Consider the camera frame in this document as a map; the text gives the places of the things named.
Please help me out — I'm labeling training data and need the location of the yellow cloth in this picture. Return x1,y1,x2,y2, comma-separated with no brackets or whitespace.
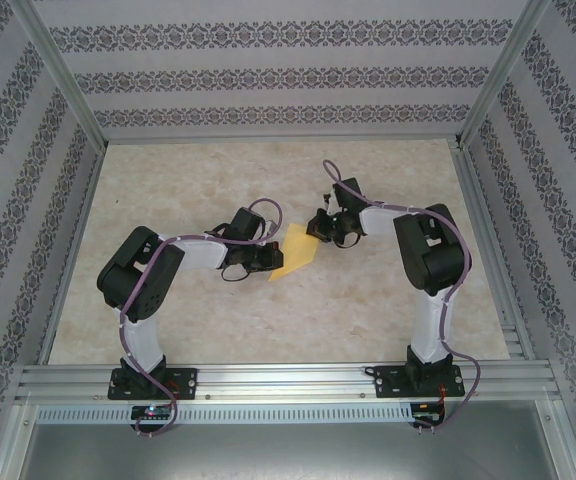
267,222,322,284

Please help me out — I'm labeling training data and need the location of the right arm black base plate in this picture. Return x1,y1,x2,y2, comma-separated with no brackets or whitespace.
375,364,464,400

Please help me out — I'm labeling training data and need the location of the slotted grey cable duct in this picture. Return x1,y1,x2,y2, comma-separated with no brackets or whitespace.
35,403,415,425

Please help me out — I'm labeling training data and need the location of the aluminium mounting rail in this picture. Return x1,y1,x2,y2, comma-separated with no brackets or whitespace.
15,358,562,404

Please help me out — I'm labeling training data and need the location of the right gripper thin black cable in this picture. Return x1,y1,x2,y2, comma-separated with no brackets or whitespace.
331,232,362,250

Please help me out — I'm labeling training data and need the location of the gripper thin black cable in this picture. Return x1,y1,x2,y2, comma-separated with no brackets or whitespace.
219,262,249,283
331,232,362,250

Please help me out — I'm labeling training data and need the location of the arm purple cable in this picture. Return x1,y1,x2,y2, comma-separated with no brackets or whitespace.
117,198,284,439
320,158,483,436

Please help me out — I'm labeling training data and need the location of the aluminium table edge rail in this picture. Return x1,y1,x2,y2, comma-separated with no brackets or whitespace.
450,142,537,361

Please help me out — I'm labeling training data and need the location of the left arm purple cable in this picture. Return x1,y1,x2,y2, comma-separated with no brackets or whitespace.
117,198,284,439

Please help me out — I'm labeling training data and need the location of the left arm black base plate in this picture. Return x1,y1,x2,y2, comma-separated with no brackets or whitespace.
109,367,199,401

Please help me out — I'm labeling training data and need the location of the left gripper thin black cable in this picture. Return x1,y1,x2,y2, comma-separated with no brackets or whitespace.
219,262,249,283

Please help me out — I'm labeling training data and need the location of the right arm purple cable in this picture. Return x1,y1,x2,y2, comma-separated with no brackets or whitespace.
320,158,483,436

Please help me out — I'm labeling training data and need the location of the aluminium frame post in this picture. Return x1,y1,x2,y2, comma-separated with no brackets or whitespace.
455,0,554,149
15,0,109,151

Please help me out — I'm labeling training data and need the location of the grey sheet metal tray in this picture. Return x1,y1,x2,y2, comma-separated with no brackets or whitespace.
17,399,569,480

